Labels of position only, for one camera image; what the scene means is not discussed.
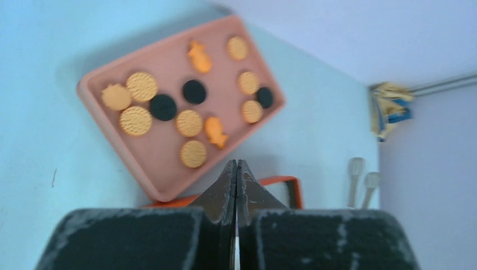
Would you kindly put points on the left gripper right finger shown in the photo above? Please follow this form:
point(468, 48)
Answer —
point(277, 237)

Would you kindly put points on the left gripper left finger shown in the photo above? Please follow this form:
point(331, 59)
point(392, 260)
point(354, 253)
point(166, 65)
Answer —
point(198, 236)

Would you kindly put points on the orange compartment box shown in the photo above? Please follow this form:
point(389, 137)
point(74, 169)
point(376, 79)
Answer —
point(284, 188)

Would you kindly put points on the orange round cookie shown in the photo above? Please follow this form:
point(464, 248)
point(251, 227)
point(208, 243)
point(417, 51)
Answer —
point(237, 48)
point(193, 154)
point(189, 123)
point(135, 120)
point(252, 111)
point(248, 82)
point(142, 86)

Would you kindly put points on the pink cookie tray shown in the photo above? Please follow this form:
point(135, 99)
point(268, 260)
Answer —
point(153, 158)

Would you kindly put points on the black round cookie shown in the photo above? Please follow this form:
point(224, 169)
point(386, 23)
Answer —
point(163, 107)
point(265, 97)
point(194, 92)

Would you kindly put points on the orange fish cookie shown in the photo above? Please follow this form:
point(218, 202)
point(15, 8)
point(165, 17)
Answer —
point(200, 60)
point(214, 132)

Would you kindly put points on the orange flower cookie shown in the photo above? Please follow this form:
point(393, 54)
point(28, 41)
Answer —
point(116, 97)

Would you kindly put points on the yellow blue cloth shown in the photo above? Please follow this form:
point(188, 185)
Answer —
point(389, 105)

